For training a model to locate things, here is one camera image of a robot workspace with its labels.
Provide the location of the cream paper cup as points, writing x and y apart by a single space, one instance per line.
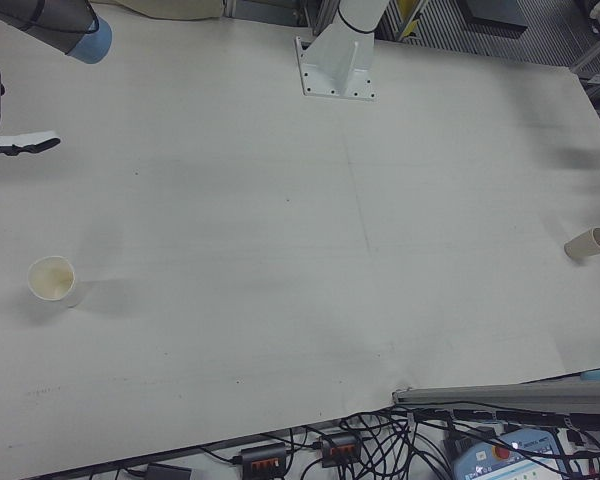
585 245
52 280

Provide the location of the black power strip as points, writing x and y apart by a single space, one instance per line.
475 415

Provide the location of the dark grey box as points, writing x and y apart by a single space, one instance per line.
495 10

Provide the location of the yellow black striped post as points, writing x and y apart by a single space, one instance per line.
410 27

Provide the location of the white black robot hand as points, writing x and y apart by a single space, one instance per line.
15 144

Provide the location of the aluminium rail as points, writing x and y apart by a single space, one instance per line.
480 395

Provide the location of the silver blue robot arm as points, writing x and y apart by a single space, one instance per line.
40 20

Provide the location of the grey teach pendant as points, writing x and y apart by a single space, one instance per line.
520 465

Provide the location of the aluminium frame profile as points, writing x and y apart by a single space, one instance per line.
592 55

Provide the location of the black power brick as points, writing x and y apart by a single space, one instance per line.
167 472

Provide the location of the black orange adapter box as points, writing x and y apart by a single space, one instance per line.
262 457
340 450

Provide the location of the white metal pedestal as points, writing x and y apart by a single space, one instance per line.
337 65

